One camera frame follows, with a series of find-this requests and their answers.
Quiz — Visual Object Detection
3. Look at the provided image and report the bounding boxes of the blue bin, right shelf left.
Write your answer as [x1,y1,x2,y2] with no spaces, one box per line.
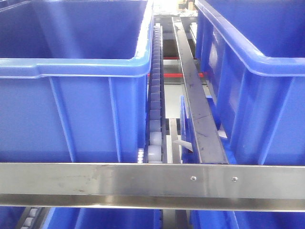
[0,0,153,162]

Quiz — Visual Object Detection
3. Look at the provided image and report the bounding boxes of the blue bin, shelf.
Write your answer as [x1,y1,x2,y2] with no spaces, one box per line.
[196,0,305,165]
[0,0,153,162]

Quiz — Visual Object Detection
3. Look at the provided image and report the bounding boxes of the white roller conveyor track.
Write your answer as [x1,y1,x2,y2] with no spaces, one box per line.
[145,23,165,164]

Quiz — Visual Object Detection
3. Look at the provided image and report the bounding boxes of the lower blue bin right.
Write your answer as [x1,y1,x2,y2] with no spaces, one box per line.
[190,210,305,229]

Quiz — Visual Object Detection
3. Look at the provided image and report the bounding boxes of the lower blue bin left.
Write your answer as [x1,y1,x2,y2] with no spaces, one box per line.
[42,208,162,229]

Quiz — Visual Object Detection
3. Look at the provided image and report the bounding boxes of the steel divider rail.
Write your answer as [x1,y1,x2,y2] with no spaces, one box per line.
[172,16,229,164]

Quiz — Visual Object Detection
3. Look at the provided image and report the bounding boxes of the stainless right shelf frame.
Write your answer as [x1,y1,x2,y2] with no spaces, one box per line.
[0,163,305,212]

